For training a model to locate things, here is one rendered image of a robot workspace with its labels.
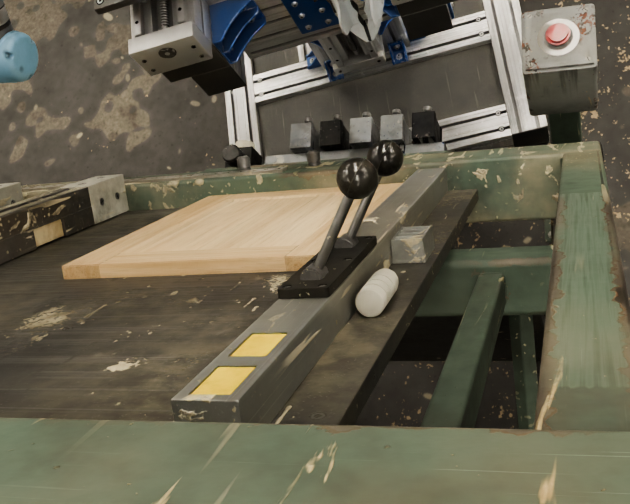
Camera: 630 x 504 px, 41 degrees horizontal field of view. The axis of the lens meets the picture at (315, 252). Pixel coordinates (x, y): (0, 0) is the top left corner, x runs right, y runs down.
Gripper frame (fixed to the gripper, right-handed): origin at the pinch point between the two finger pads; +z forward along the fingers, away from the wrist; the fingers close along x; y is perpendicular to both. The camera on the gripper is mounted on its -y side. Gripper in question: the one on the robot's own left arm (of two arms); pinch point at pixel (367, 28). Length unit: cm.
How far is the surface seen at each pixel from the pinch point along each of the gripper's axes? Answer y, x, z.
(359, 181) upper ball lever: 34.8, 1.2, -4.8
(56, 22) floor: -173, -136, 61
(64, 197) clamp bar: -13, -60, 23
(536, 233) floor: -75, 13, 113
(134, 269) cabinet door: 17.9, -35.3, 15.0
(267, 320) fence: 45.8, -7.7, -1.1
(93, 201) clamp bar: -19, -60, 29
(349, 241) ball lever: 27.6, -4.0, 8.6
